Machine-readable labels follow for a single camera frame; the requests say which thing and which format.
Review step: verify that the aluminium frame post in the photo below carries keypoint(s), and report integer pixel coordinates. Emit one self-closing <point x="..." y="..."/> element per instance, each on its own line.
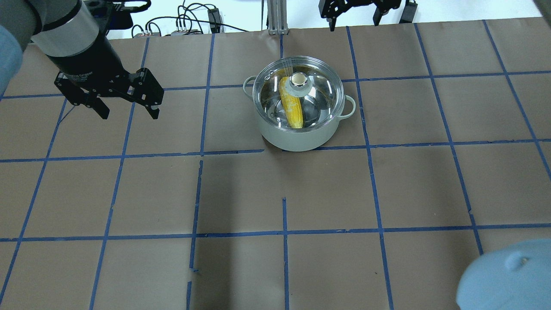
<point x="277" y="17"/>

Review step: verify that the glass pot lid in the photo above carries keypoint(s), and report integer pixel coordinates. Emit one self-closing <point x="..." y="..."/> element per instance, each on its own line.
<point x="314" y="82"/>

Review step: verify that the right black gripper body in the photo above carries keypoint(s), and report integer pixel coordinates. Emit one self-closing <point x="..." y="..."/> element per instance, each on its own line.
<point x="330" y="11"/>

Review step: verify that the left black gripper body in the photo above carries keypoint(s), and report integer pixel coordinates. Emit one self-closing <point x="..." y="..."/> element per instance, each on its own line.
<point x="84" y="59"/>

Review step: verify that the black power adapter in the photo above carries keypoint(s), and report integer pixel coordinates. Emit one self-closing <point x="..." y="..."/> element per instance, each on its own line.
<point x="215" y="20"/>

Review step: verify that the yellow corn cob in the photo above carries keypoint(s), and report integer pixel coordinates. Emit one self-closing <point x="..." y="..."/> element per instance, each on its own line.
<point x="291" y="105"/>

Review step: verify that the pale green steel pot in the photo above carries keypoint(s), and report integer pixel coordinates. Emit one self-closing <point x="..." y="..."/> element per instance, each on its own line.
<point x="304" y="141"/>

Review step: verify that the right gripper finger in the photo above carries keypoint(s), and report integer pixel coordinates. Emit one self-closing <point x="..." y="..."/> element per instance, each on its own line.
<point x="378" y="14"/>
<point x="332" y="23"/>

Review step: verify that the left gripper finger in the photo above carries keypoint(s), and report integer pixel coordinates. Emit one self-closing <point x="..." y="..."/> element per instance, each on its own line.
<point x="153" y="110"/>
<point x="101" y="108"/>

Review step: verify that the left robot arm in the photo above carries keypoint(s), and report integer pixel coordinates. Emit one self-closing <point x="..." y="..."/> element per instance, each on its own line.
<point x="58" y="27"/>

